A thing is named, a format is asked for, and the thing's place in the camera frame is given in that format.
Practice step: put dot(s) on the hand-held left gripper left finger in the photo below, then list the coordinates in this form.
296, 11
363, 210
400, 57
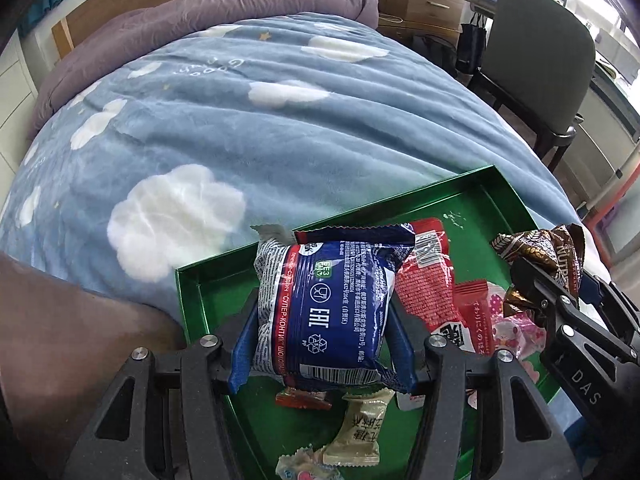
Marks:
245, 345

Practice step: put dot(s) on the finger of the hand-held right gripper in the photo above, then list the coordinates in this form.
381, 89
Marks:
545, 295
592, 287

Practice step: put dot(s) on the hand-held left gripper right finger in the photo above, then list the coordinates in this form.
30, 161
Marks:
402, 355

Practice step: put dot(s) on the brown chocolate wrapper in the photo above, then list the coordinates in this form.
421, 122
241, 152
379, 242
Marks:
540, 247

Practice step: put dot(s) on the pink snack packet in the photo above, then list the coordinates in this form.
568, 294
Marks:
515, 335

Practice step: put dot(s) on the green metal tray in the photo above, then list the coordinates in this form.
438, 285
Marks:
215, 285

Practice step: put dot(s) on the dark red packet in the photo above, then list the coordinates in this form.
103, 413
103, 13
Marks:
475, 310

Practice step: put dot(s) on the red and white snack packet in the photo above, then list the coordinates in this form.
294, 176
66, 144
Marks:
425, 285

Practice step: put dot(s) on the small red candy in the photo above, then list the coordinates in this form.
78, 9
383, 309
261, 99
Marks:
300, 400

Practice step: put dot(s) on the blue and white snack packet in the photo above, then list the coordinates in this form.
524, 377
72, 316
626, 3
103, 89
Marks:
330, 310

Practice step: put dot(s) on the beige candy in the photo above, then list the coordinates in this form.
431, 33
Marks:
357, 430

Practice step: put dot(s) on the pastel bunny candy packet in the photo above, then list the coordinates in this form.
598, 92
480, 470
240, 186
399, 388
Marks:
300, 470

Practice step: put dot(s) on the white desk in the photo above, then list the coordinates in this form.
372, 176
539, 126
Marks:
615, 125

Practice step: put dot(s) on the brown electric kettle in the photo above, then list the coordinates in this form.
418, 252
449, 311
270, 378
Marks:
50, 335

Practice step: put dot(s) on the grey office chair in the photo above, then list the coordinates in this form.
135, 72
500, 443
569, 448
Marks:
540, 60

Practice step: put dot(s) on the dark bag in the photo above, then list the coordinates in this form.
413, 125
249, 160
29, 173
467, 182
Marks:
470, 47

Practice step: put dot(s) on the wooden drawer cabinet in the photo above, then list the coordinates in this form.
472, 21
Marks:
420, 0

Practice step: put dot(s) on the white wardrobe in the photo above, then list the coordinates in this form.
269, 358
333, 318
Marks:
12, 110

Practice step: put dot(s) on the purple pillow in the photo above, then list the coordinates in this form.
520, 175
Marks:
200, 15

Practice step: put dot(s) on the teal curtain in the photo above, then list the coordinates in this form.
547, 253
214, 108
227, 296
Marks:
40, 7

